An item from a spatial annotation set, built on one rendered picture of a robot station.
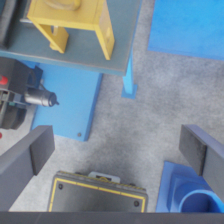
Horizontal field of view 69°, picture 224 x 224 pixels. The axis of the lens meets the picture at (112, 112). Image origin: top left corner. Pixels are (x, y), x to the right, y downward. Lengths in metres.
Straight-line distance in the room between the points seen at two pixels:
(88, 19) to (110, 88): 1.24
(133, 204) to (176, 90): 1.00
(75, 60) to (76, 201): 1.04
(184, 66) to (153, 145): 0.77
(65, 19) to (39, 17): 0.06
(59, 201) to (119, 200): 0.43
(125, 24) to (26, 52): 0.31
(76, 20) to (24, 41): 0.28
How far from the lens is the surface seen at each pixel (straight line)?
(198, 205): 1.52
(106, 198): 1.28
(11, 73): 0.67
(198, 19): 1.31
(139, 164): 1.53
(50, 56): 0.55
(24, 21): 0.61
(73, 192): 1.33
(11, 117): 1.26
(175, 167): 1.55
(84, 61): 0.50
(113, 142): 1.51
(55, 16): 0.39
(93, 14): 0.37
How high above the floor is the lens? 1.50
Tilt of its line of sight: 79 degrees down
